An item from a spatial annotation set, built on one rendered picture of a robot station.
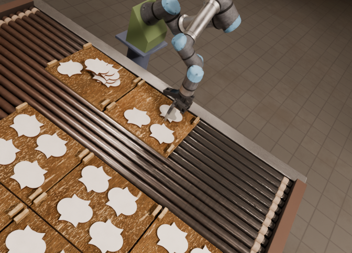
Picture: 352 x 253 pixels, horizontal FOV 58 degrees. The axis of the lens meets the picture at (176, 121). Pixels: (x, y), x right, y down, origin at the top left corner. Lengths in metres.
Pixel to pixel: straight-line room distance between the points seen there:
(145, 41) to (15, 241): 1.42
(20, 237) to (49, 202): 0.17
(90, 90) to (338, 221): 2.43
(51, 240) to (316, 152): 2.88
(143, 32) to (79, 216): 1.27
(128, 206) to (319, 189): 2.28
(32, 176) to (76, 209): 0.23
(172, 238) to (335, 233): 2.03
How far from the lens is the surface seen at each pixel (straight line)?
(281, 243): 1.61
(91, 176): 1.46
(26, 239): 1.36
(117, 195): 1.43
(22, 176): 1.47
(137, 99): 1.80
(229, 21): 1.85
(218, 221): 1.55
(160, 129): 1.68
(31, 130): 1.61
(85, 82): 1.84
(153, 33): 2.24
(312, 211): 3.16
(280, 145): 3.42
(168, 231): 1.41
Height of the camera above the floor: 2.21
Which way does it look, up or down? 46 degrees down
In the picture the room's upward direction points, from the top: 23 degrees clockwise
